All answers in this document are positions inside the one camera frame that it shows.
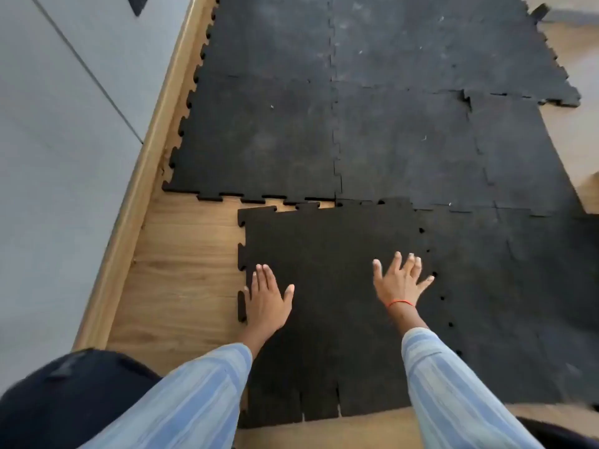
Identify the wooden skirting board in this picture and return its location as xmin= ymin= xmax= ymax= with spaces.
xmin=72 ymin=0 xmax=218 ymax=351

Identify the person's right hand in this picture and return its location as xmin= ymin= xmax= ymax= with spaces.
xmin=372 ymin=251 xmax=436 ymax=306

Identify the person's right leg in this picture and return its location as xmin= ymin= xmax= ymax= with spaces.
xmin=514 ymin=415 xmax=599 ymax=449

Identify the black interlocking mat tile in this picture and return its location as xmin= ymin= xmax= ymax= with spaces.
xmin=236 ymin=196 xmax=462 ymax=430

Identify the group of black floor mats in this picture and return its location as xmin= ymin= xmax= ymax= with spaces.
xmin=161 ymin=0 xmax=599 ymax=412

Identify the person's leg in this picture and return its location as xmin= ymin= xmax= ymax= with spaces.
xmin=0 ymin=349 xmax=162 ymax=449
xmin=514 ymin=415 xmax=599 ymax=449

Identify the person's right forearm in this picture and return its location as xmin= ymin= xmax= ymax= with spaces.
xmin=387 ymin=303 xmax=546 ymax=449

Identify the person's left forearm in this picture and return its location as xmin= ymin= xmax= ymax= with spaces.
xmin=77 ymin=329 xmax=281 ymax=449

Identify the person's left hand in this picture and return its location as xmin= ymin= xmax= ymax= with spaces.
xmin=242 ymin=264 xmax=296 ymax=337

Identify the person's left leg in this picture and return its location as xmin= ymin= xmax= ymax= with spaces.
xmin=0 ymin=349 xmax=162 ymax=449

